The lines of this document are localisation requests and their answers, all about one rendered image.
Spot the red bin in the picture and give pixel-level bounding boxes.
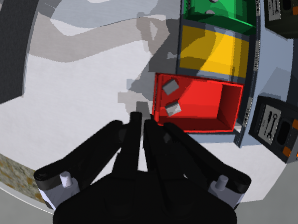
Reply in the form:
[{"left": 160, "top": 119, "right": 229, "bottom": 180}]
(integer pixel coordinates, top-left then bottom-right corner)
[{"left": 152, "top": 73, "right": 243, "bottom": 132}]

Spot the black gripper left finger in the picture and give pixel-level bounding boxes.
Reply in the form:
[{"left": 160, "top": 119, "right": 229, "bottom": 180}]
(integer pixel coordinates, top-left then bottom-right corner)
[{"left": 33, "top": 101, "right": 143, "bottom": 216}]

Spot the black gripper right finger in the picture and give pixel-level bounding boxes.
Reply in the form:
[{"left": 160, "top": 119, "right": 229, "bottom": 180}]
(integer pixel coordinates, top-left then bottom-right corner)
[{"left": 142, "top": 102, "right": 252, "bottom": 216}]

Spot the black case with orange handles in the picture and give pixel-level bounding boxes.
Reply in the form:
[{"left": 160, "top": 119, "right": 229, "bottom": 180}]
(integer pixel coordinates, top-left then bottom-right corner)
[{"left": 248, "top": 96, "right": 298, "bottom": 164}]

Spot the grey metal shelf rack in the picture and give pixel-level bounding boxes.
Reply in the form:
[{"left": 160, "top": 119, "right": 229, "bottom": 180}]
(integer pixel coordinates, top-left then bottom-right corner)
[{"left": 175, "top": 0, "right": 298, "bottom": 148}]

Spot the green bin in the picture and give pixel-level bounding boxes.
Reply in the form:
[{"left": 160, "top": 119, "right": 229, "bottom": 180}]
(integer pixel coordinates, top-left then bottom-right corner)
[{"left": 186, "top": 0, "right": 256, "bottom": 35}]

